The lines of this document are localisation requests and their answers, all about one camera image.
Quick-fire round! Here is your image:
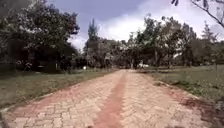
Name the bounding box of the red brick path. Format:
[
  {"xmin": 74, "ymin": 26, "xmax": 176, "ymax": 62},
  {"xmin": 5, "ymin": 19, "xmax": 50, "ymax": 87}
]
[{"xmin": 0, "ymin": 68, "xmax": 214, "ymax": 128}]

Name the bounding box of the wood of trees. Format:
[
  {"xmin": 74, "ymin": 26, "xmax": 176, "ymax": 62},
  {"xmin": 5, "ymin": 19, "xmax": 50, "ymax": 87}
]
[{"xmin": 0, "ymin": 0, "xmax": 224, "ymax": 74}]

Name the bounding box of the grass ground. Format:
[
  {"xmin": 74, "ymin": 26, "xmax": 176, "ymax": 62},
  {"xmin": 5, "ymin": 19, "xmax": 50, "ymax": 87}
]
[
  {"xmin": 0, "ymin": 68, "xmax": 118, "ymax": 110},
  {"xmin": 139, "ymin": 64, "xmax": 224, "ymax": 111}
]

